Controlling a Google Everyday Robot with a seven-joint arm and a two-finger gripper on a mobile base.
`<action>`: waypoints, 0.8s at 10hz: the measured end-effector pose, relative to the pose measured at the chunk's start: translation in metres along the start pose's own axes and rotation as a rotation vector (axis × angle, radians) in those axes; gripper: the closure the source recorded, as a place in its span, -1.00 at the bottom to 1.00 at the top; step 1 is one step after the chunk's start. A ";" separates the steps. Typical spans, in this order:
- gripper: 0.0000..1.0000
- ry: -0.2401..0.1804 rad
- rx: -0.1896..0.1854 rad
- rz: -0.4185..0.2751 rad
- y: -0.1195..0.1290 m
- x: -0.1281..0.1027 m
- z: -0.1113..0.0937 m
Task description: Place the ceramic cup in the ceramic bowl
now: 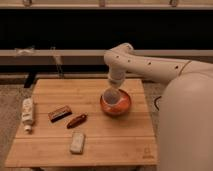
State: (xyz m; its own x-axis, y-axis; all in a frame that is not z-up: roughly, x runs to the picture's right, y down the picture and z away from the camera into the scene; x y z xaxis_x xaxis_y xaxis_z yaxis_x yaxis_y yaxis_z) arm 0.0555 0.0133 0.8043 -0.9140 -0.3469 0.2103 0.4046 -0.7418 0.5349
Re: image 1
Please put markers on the brown oblong packet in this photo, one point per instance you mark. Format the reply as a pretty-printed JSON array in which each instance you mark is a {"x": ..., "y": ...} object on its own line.
[{"x": 77, "y": 121}]

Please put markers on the orange ceramic bowl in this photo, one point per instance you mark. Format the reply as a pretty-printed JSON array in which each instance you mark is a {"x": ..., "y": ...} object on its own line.
[{"x": 115, "y": 102}]

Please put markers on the brown rectangular box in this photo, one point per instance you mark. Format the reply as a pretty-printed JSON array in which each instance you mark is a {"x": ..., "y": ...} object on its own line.
[{"x": 59, "y": 113}]

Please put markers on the white rectangular block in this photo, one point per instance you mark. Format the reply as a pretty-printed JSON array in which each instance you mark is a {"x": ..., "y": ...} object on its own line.
[{"x": 77, "y": 143}]

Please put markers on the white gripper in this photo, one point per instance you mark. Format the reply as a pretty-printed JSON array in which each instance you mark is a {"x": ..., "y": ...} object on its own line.
[{"x": 116, "y": 78}]

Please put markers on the white tube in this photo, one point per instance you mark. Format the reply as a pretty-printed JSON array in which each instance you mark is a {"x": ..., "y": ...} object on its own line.
[{"x": 27, "y": 115}]

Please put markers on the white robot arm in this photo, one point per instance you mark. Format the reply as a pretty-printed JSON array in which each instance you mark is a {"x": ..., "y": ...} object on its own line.
[{"x": 185, "y": 128}]

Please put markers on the wooden table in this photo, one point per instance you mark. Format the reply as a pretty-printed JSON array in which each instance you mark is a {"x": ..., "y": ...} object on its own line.
[{"x": 71, "y": 129}]

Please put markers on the grey metal rail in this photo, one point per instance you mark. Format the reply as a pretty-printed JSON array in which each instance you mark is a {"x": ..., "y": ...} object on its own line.
[{"x": 50, "y": 56}]

